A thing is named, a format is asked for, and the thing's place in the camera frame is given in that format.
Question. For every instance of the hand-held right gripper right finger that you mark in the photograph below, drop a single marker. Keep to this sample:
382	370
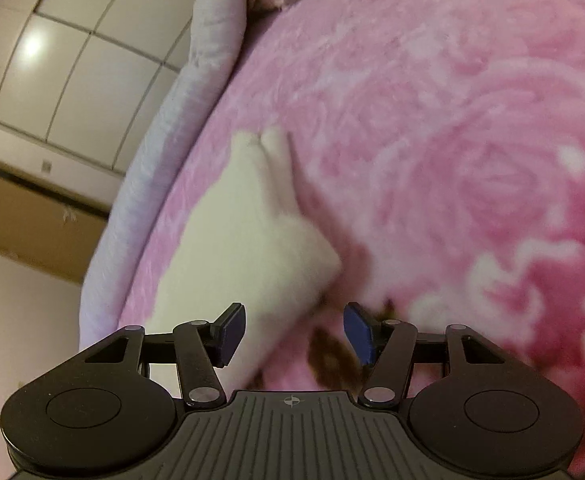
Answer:
358	331

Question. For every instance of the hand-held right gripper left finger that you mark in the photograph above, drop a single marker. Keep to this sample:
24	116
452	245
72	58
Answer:
232	333

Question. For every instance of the cream zip jacket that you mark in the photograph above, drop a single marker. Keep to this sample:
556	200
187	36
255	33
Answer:
247	240

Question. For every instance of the pink floral blanket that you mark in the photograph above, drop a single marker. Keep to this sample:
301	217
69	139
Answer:
447	135

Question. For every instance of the brown wooden cabinet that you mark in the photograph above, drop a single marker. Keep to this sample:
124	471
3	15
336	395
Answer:
22	225

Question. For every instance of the white wardrobe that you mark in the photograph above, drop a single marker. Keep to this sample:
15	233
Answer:
62	60

